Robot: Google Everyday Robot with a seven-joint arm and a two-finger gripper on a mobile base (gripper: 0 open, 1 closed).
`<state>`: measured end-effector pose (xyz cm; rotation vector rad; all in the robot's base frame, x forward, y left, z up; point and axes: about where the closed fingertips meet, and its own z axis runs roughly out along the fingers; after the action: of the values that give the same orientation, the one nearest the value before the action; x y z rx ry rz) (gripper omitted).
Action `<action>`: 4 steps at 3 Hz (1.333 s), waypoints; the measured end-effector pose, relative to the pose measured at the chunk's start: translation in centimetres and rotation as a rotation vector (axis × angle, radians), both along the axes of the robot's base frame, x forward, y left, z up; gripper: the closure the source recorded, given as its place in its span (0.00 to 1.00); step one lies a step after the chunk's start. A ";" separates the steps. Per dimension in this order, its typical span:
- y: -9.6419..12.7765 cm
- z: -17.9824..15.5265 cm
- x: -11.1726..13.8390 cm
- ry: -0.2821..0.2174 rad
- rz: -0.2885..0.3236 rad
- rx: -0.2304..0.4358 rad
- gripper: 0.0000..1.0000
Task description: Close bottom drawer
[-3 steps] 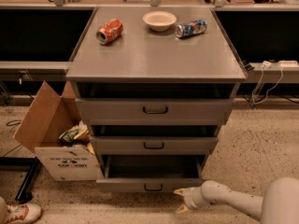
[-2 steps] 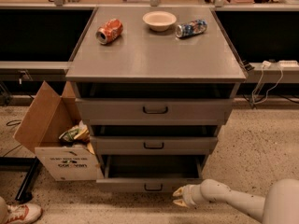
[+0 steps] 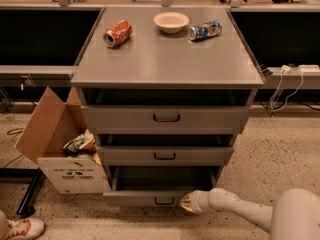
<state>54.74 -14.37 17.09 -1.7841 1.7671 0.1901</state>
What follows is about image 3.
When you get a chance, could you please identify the crushed orange soda can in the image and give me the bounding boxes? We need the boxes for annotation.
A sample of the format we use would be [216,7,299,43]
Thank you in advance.
[103,20,132,48]

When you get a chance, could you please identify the white red sneaker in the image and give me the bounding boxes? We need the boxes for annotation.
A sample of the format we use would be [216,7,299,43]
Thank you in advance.
[1,218,46,240]

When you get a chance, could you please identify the white cables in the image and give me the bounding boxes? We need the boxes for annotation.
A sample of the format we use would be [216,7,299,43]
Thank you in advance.
[268,64,305,114]

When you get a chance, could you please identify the black metal stand leg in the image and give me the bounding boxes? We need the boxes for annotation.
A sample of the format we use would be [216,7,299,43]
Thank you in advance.
[0,168,44,217]

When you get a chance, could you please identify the grey drawer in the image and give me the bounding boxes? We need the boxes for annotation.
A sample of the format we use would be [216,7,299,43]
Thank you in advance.
[97,146,233,166]
[81,105,249,134]
[103,166,221,206]

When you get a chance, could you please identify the open cardboard box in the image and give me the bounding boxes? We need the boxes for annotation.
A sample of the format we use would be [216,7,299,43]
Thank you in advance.
[15,87,110,194]

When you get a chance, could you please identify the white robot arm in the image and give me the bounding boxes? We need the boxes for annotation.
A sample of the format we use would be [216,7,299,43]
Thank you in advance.
[180,188,320,240]

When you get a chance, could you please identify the blue white soda can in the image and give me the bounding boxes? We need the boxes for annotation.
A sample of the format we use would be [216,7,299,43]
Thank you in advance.
[188,21,222,41]

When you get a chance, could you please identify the grey top drawer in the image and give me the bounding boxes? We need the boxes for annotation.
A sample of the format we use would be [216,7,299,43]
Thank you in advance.
[81,105,249,134]

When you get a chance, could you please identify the grey middle drawer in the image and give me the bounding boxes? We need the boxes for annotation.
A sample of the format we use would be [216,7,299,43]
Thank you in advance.
[97,146,233,166]

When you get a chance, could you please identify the crumpled trash in box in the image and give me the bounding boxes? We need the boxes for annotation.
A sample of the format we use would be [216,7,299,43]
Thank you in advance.
[63,130,96,154]

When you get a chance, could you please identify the grey bottom drawer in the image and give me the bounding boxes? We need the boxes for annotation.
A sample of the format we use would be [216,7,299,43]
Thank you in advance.
[103,166,221,206]

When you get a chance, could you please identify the white paper bowl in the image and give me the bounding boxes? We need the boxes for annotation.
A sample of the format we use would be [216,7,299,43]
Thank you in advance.
[153,12,189,34]

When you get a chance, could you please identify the grey drawer cabinet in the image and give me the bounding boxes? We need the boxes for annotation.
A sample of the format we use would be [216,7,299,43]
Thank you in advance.
[70,6,265,192]

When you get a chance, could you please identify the white power strip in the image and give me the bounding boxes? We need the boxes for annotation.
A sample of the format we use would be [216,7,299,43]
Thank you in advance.
[298,65,320,73]

